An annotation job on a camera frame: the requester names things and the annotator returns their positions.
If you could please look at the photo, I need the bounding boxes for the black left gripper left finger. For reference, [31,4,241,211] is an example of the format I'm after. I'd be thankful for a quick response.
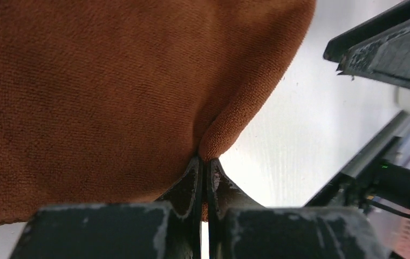
[11,157,203,259]

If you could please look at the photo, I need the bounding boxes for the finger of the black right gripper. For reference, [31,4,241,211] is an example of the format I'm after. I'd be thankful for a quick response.
[323,1,410,89]

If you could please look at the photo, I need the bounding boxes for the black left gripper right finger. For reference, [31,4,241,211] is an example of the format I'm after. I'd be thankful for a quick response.
[206,159,388,258]

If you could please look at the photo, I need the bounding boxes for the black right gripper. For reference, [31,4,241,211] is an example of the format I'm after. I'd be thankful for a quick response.
[306,112,410,219]

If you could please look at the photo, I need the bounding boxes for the brown towel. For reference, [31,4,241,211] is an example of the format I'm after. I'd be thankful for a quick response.
[0,1,316,224]

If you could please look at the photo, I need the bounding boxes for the pink plastic basket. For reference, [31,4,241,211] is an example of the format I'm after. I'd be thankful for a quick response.
[368,209,410,258]

